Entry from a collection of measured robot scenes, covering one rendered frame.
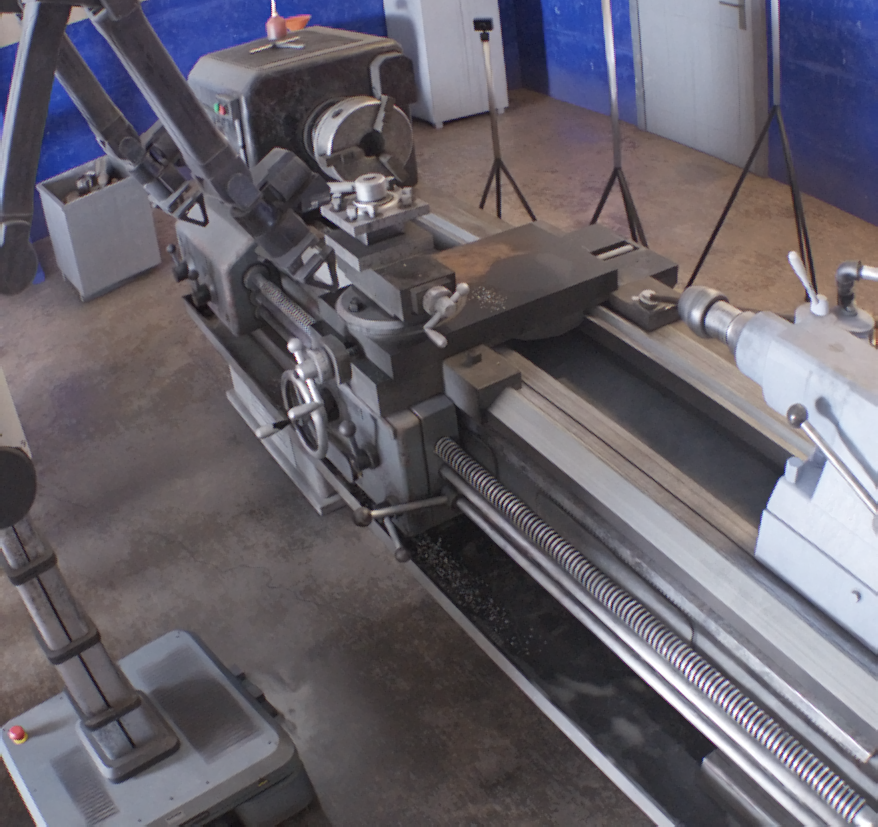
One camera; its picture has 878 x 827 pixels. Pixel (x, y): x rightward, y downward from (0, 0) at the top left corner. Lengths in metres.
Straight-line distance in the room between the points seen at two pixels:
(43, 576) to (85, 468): 1.76
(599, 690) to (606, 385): 0.66
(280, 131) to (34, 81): 1.47
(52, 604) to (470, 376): 0.92
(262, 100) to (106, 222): 2.14
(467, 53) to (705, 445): 4.60
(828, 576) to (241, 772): 1.25
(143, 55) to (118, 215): 3.34
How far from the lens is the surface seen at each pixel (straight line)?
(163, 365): 3.87
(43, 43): 1.17
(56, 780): 2.11
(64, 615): 1.75
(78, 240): 4.50
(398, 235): 1.92
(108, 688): 1.89
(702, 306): 1.52
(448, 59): 6.08
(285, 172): 1.36
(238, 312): 2.71
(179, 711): 2.11
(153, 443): 3.41
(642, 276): 2.14
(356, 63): 2.61
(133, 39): 1.21
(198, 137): 1.27
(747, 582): 1.41
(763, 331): 1.43
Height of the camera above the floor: 1.85
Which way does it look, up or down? 35 degrees down
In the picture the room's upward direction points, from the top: 7 degrees counter-clockwise
